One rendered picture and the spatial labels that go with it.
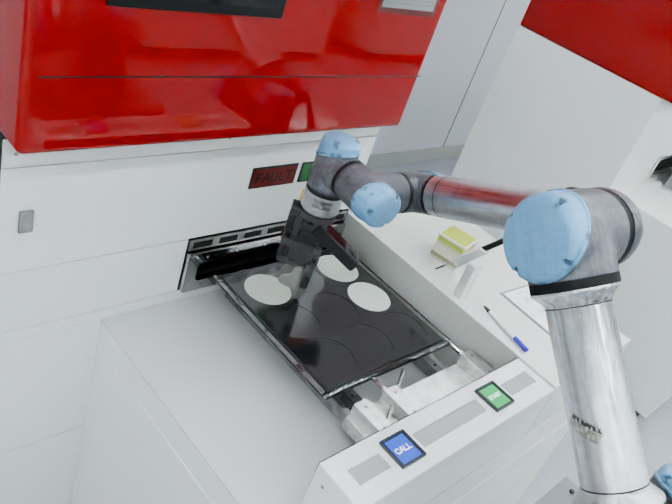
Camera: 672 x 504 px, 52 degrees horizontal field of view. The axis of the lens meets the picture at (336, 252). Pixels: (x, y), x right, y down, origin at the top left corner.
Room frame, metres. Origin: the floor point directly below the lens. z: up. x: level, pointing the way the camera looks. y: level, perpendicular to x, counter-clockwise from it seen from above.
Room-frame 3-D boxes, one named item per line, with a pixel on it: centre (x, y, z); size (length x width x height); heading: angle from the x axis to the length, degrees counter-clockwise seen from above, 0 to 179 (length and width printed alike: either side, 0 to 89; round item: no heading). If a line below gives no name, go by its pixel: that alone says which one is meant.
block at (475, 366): (1.16, -0.36, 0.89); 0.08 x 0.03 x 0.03; 53
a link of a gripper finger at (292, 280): (1.15, 0.06, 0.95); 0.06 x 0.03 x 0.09; 97
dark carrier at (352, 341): (1.18, -0.04, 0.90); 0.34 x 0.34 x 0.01; 53
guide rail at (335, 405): (1.04, -0.01, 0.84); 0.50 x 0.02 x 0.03; 53
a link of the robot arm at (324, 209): (1.16, 0.06, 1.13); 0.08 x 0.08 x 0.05
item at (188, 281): (1.29, 0.14, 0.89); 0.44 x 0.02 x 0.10; 143
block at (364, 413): (0.90, -0.16, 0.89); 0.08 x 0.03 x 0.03; 53
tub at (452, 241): (1.43, -0.25, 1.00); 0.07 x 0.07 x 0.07; 65
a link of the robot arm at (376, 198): (1.11, -0.03, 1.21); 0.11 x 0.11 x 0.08; 47
